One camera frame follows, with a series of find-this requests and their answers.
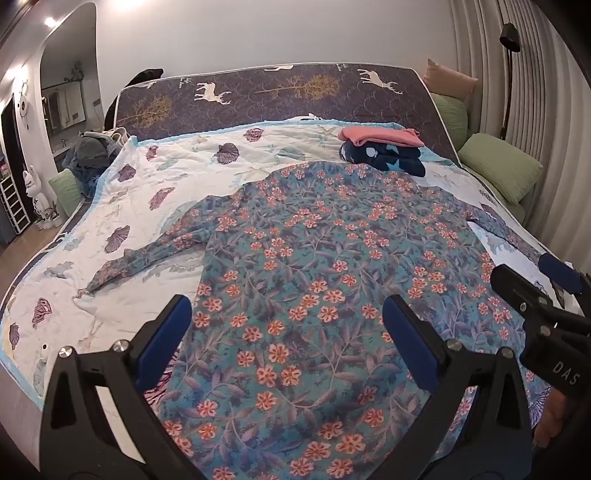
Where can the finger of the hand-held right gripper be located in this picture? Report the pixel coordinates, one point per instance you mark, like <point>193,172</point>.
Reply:
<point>561,274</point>
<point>517,290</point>

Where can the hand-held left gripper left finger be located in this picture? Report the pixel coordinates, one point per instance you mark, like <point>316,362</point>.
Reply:
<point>164,332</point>

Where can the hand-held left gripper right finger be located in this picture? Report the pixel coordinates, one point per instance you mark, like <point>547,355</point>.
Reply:
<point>411,341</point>

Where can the floral long-sleeve shirt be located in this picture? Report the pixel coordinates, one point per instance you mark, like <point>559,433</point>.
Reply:
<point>314,258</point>

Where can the pile of unfolded clothes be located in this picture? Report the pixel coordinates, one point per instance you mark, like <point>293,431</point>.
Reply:
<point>94,150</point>

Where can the person's right hand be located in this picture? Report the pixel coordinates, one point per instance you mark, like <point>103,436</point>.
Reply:
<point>551,417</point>

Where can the large green pillow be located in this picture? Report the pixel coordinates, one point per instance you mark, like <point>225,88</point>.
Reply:
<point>501,166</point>

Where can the white seashell print quilt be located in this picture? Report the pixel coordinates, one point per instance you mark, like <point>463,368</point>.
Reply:
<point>138,203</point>

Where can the beige pleated curtain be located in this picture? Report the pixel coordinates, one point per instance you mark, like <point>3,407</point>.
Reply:
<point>549,115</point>

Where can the small green pillow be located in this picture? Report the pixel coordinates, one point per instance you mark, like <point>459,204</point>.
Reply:
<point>67,191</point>

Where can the white cat figurine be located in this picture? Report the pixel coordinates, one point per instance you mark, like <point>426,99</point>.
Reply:
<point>40,198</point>

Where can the folded navy star garment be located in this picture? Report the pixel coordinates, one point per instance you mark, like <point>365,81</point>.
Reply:
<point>388,159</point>

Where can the black shelf rack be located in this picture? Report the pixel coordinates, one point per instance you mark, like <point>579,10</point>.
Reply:
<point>14,207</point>

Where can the folded pink garment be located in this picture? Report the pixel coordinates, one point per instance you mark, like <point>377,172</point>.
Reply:
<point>378,134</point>

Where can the peach pillow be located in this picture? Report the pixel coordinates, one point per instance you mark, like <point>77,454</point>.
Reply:
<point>448,78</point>

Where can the black floor lamp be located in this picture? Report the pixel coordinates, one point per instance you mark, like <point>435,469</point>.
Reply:
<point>510,41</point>

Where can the black garment behind mattress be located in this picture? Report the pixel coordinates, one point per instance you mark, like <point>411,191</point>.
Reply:
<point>147,76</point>

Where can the purple deer print mattress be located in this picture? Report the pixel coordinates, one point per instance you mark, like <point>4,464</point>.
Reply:
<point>286,97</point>

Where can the wall mirror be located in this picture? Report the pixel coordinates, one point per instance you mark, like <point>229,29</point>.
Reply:
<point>64,106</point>

